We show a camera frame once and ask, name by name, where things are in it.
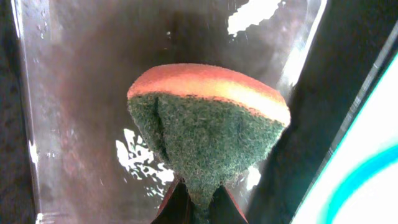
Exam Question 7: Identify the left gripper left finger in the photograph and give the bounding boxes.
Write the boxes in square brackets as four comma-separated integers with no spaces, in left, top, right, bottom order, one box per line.
[151,179,199,224]

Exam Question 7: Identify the green orange scrub sponge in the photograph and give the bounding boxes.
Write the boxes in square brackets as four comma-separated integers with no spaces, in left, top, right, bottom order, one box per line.
[127,63,290,213]

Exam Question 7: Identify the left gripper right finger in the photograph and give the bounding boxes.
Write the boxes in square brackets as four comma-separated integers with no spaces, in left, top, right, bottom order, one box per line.
[209,185,248,224]

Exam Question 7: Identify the teal plastic tray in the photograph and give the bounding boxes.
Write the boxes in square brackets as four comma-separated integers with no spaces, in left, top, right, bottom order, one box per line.
[290,52,398,224]

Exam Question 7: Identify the light blue plate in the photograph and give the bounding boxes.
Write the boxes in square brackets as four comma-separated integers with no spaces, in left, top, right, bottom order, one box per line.
[331,161,398,224]

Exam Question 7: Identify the black plastic tray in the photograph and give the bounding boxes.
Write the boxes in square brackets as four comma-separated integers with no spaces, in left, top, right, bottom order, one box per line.
[12,0,398,224]

